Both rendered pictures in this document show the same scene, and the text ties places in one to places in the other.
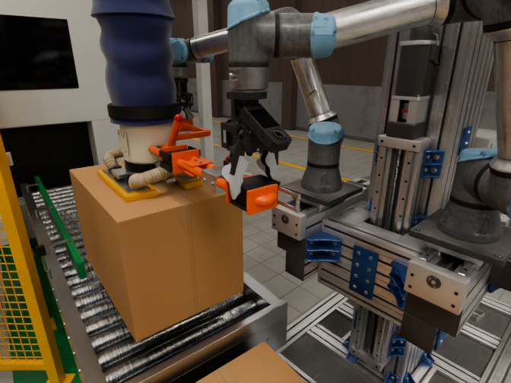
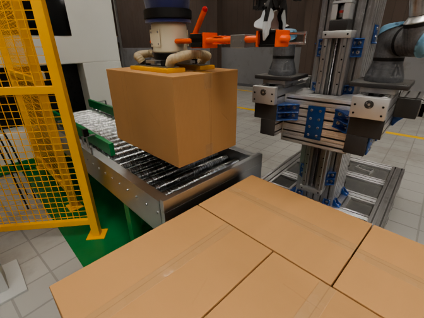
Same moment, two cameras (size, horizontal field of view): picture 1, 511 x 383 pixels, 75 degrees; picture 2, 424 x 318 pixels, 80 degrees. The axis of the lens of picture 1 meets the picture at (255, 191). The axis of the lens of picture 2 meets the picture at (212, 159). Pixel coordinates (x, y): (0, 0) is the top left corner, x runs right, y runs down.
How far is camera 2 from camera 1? 0.49 m
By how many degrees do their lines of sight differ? 7
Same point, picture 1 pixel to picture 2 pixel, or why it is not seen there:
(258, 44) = not seen: outside the picture
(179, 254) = (203, 108)
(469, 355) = (368, 190)
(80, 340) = (132, 178)
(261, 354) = (253, 180)
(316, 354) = not seen: hidden behind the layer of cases
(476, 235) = (390, 77)
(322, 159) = (284, 52)
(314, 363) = not seen: hidden behind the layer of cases
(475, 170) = (392, 34)
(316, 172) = (281, 62)
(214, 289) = (220, 139)
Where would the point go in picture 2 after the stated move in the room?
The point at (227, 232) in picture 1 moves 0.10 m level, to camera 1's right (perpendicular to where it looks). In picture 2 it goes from (229, 99) to (248, 98)
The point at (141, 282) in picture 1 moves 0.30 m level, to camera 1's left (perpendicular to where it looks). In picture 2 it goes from (183, 124) to (111, 127)
